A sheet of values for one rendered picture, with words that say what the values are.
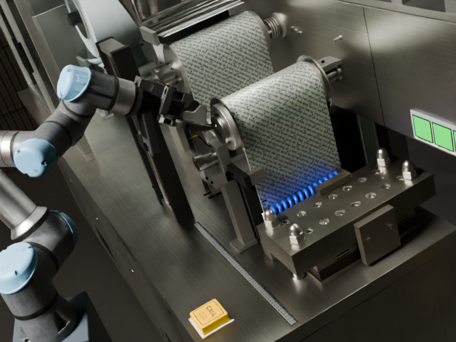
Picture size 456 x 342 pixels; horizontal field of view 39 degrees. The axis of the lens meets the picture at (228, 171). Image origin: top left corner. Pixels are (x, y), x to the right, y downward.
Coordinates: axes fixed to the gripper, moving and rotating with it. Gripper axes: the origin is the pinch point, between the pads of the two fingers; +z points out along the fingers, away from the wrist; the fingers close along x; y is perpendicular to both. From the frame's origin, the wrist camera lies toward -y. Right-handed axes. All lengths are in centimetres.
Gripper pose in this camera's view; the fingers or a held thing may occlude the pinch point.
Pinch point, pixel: (205, 128)
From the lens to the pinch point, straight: 151.4
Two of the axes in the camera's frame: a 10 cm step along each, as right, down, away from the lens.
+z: 8.4, 1.9, 5.1
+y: 3.3, -9.2, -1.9
